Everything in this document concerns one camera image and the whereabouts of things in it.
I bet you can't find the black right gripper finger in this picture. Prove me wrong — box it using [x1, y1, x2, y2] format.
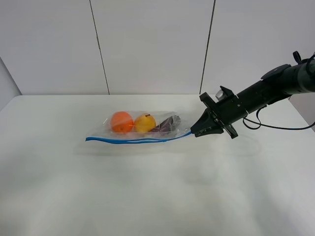
[190, 110, 217, 132]

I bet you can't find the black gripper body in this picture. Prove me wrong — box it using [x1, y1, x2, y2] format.
[199, 93, 247, 139]

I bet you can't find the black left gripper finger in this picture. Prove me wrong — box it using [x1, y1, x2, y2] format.
[193, 123, 223, 138]

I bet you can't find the clear zip bag blue seal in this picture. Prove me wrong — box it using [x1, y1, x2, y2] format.
[85, 111, 195, 144]

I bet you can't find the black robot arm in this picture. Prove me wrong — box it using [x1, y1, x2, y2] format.
[190, 51, 315, 139]

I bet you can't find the dark purple eggplant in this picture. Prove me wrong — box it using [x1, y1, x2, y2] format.
[150, 115, 181, 134]

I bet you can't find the yellow pear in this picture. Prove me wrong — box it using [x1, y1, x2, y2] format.
[134, 114, 156, 133]

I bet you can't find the orange fruit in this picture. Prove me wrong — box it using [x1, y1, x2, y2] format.
[110, 112, 134, 133]

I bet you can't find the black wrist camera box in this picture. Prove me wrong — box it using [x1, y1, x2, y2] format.
[215, 86, 234, 101]

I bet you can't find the black cable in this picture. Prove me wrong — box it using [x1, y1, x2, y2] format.
[242, 104, 315, 130]

